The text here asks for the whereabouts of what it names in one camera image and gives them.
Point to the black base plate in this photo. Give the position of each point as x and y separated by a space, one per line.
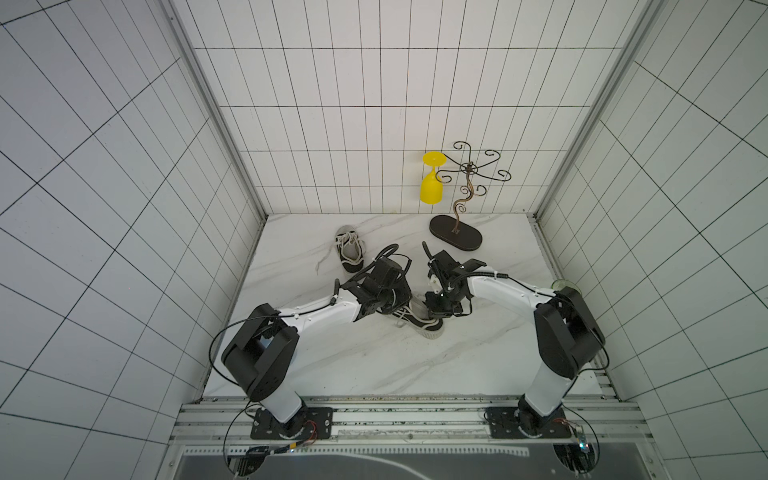
309 422
512 423

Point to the black metal glass rack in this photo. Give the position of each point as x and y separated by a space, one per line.
450 228

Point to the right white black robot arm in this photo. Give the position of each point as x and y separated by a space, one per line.
567 333

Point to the black white sneaker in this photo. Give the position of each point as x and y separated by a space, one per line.
350 250
416 314

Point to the aluminium rail frame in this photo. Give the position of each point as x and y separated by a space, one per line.
410 424

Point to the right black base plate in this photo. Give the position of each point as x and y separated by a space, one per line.
512 423

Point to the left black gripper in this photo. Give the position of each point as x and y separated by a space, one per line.
401 284

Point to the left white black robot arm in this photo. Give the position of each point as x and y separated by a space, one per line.
260 353

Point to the yellow plastic wine glass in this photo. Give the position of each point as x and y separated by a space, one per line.
431 189

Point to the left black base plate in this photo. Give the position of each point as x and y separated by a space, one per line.
309 422

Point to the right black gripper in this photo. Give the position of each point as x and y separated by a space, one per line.
438 301

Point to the green transparent plastic cup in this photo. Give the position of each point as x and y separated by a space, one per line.
560 284

